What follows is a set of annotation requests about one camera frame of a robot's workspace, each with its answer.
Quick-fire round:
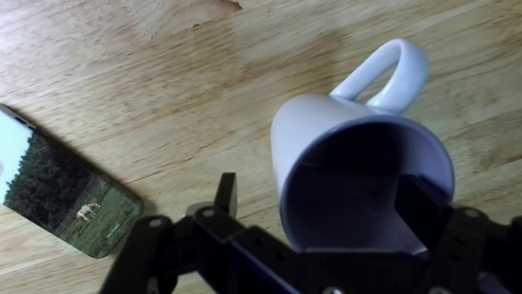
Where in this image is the white ceramic mug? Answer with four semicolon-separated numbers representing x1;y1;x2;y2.
271;39;455;253

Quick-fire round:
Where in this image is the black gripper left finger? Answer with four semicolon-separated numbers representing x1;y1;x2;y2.
214;171;237;217

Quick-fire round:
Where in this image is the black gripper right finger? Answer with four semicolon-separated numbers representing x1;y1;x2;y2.
395;175;452;250

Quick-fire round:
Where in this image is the smartphone on table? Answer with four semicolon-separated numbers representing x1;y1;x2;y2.
0;104;144;258

